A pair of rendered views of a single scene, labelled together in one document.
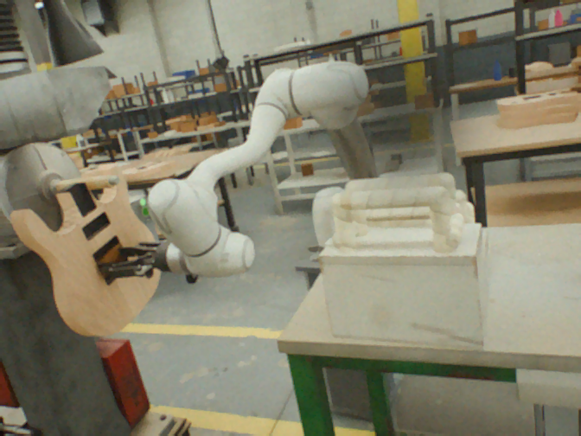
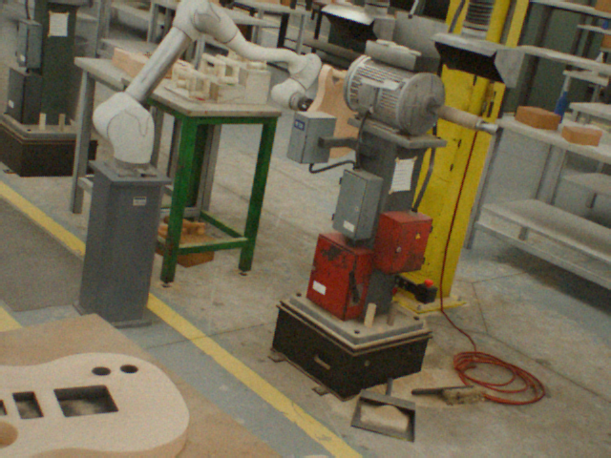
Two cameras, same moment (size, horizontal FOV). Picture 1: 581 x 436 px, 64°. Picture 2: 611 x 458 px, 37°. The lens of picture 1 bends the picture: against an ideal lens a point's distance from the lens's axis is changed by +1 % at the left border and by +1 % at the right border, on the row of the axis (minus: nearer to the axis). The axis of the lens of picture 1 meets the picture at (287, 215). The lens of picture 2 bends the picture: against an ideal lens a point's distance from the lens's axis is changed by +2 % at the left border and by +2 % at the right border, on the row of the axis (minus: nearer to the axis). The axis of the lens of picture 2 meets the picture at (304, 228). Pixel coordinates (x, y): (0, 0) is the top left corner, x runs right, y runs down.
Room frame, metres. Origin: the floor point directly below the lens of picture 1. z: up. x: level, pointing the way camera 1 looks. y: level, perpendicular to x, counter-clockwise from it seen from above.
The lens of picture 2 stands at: (4.96, 1.90, 1.85)
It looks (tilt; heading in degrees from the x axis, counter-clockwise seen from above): 19 degrees down; 201
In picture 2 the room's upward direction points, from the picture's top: 11 degrees clockwise
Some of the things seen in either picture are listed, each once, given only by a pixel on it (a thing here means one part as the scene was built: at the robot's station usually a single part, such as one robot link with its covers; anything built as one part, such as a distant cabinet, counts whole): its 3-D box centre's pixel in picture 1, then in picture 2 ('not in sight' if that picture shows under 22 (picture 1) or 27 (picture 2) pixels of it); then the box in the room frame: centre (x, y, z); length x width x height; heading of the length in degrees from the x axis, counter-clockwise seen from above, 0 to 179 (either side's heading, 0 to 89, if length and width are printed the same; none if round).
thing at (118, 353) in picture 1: (104, 374); (340, 269); (1.55, 0.79, 0.49); 0.25 x 0.12 x 0.37; 66
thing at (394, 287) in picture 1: (404, 281); (242, 81); (0.79, -0.19, 1.02); 0.27 x 0.15 x 0.17; 63
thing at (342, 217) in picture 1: (344, 226); not in sight; (0.79, -0.10, 1.15); 0.03 x 0.03 x 0.09
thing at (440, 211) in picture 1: (441, 223); not in sight; (0.71, -0.25, 1.15); 0.03 x 0.03 x 0.09
